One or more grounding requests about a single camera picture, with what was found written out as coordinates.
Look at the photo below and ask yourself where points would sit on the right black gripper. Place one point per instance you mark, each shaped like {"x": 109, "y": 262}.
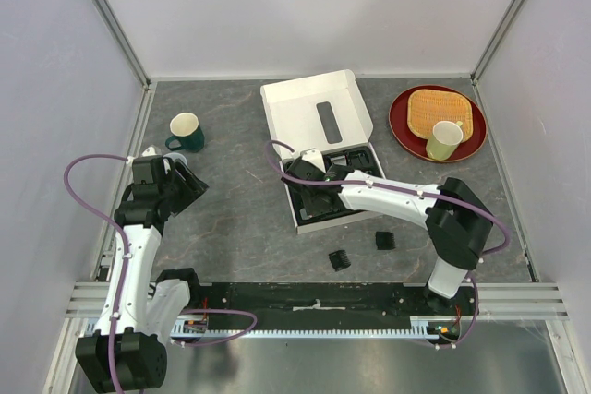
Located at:
{"x": 312, "y": 208}

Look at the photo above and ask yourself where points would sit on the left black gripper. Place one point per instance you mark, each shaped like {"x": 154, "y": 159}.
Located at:
{"x": 192, "y": 187}

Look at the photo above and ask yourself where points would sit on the black comb guard front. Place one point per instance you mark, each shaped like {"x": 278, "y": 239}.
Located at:
{"x": 339, "y": 260}

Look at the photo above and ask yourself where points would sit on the black comb guard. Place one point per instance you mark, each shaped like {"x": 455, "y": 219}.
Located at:
{"x": 384, "y": 241}
{"x": 339, "y": 260}

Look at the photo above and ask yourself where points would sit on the white cardboard box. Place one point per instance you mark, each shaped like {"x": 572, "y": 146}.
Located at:
{"x": 324, "y": 112}

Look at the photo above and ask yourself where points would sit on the silver black hair clipper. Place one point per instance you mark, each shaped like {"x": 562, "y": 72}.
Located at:
{"x": 338, "y": 162}

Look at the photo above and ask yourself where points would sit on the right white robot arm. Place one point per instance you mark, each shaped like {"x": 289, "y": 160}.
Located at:
{"x": 457, "y": 223}

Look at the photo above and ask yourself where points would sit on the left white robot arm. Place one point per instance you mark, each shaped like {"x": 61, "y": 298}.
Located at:
{"x": 127, "y": 348}

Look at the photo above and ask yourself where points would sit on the black plastic tray insert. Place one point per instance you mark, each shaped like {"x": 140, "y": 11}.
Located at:
{"x": 360, "y": 158}

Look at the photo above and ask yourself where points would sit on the clear plastic measuring cup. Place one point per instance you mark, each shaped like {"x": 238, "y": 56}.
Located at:
{"x": 176, "y": 156}

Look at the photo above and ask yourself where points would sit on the dark green mug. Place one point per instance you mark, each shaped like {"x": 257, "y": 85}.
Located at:
{"x": 186, "y": 133}

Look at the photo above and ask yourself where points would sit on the red round tray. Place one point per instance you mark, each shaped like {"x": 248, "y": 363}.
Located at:
{"x": 416, "y": 145}

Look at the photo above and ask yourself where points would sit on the woven bamboo mat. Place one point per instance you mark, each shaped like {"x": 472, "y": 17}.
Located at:
{"x": 427, "y": 107}

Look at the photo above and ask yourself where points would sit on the light green cup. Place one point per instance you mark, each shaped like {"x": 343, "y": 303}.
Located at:
{"x": 446, "y": 136}

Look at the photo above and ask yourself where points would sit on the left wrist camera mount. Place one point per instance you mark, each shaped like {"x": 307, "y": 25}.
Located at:
{"x": 148, "y": 152}

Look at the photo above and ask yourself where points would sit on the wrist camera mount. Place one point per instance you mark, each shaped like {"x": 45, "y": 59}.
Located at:
{"x": 148, "y": 152}
{"x": 314, "y": 157}

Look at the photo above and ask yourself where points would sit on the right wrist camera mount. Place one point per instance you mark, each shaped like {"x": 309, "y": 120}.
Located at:
{"x": 314, "y": 157}

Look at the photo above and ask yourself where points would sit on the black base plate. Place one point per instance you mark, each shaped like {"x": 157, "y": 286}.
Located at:
{"x": 332, "y": 306}

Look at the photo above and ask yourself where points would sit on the white slotted cable duct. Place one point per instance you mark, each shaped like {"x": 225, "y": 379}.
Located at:
{"x": 185, "y": 331}

